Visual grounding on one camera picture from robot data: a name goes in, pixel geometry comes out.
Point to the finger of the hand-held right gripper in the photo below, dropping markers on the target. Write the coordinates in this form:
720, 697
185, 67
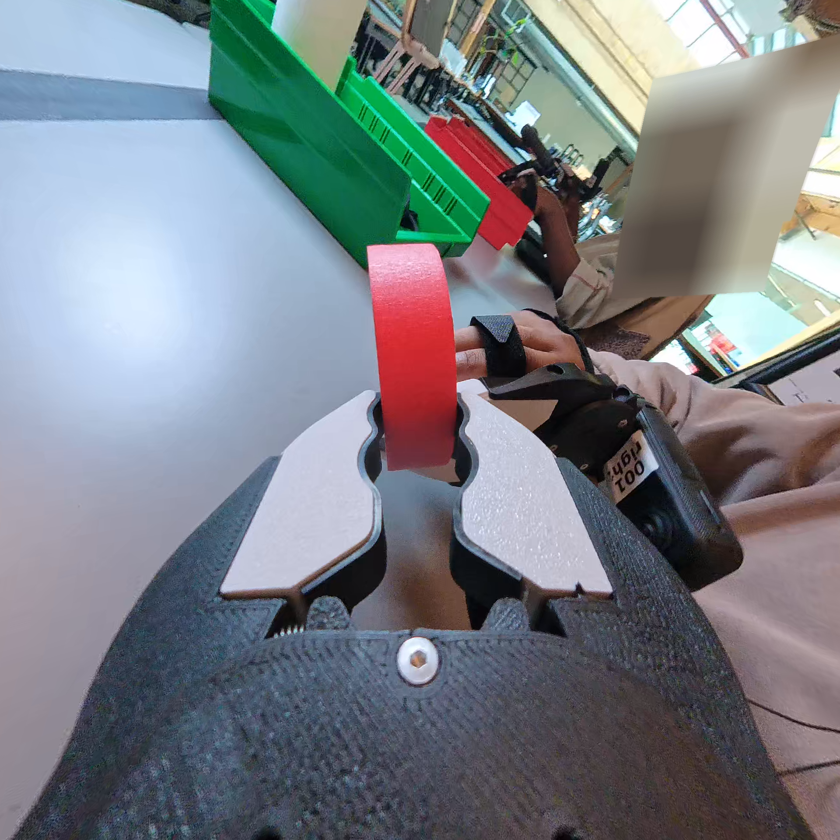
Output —
518, 412

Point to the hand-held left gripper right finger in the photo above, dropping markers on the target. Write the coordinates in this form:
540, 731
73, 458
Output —
531, 518

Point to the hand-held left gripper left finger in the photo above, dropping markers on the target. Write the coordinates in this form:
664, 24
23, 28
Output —
308, 518

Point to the red tape roll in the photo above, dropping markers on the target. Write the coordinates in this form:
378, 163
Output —
413, 354

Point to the red plastic bin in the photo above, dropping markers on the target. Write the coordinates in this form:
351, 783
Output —
485, 177

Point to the person's right forearm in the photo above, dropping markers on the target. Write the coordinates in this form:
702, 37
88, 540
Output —
722, 426

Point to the person's right hand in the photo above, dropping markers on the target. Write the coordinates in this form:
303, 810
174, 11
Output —
558, 341

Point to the green plastic bin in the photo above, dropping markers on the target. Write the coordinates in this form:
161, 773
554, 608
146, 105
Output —
295, 131

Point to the white water bottle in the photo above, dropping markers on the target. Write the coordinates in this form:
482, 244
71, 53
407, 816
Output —
321, 39

